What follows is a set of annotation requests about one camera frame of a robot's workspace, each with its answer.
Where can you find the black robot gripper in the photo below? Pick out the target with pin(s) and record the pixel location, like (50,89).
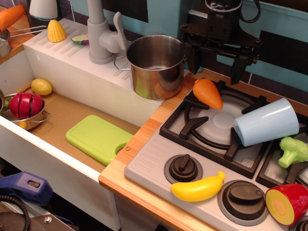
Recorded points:
(221,33)

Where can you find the stainless steel pot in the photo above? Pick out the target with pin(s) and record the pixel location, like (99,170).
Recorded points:
(156,64)

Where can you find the large orange toy carrot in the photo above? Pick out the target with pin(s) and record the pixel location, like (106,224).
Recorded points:
(10,16)

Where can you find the teal sponge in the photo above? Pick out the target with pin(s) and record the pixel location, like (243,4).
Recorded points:
(200,69)

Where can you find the light blue plastic cup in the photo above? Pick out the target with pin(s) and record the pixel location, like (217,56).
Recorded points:
(269,122)

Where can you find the black stove grate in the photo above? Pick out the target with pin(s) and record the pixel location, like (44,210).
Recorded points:
(272,174)
(209,136)

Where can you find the grey toy faucet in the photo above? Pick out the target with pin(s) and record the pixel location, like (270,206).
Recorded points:
(104,43)

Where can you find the left black stove knob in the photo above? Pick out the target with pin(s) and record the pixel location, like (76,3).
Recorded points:
(183,168)

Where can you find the black stove knob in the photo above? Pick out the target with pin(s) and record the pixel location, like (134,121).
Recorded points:
(183,168)
(242,202)
(301,225)

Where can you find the green toy broccoli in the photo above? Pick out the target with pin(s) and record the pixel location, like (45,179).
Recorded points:
(294,151)

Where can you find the yellow toy banana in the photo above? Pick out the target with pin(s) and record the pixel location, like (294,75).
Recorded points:
(198,190)

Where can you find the purple toy eggplant slice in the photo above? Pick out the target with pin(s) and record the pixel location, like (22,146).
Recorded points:
(82,39)

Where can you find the green plastic cutting board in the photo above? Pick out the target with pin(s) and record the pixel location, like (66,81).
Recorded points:
(98,138)

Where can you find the middle black stove knob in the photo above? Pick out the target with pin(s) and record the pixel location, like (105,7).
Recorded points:
(242,202)

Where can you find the red toy apple half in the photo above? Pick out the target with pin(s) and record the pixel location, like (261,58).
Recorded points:
(287,203)

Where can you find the yellow toy corn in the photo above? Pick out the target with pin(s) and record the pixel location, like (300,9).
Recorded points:
(56,32)

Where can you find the yellow toy potato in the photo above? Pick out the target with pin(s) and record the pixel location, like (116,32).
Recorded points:
(41,86)

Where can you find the white cup blue rim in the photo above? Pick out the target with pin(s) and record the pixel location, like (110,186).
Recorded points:
(43,9)

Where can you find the right black stove knob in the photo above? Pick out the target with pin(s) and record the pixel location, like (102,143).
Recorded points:
(301,225)

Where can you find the small steel bowl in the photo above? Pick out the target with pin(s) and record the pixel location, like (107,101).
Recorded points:
(28,123)

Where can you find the red sliced toy vegetable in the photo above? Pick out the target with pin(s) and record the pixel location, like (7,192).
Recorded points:
(26,105)

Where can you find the steel saucepan with handle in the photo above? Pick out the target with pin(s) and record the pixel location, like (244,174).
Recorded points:
(5,36)

